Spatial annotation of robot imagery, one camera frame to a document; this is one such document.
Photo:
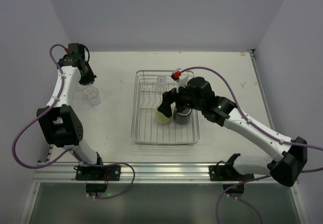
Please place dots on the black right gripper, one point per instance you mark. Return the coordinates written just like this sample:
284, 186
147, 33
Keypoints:
177, 98

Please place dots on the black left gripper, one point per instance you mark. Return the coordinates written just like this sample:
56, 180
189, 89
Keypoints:
87, 77

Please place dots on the clear faceted glass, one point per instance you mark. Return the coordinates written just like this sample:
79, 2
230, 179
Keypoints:
88, 92
94, 103

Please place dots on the yellow-green ceramic mug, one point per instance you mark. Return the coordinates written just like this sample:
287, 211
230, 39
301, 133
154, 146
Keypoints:
161, 118

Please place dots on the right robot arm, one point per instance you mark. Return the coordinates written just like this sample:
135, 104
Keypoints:
286, 157

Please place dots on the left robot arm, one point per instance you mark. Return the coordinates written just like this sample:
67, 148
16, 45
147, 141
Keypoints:
58, 121

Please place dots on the dark grey ceramic mug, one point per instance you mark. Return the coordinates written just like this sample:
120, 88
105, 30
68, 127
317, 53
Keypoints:
182, 118

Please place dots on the metal wire dish rack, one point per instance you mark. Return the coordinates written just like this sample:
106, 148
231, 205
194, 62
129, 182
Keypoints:
145, 130

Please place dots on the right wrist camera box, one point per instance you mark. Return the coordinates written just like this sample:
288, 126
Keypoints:
181, 78

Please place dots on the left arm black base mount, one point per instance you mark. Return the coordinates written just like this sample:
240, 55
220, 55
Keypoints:
90, 173

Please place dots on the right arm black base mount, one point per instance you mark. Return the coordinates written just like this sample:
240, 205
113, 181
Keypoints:
224, 171

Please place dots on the aluminium table edge rail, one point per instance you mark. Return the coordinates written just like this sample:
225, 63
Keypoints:
65, 172

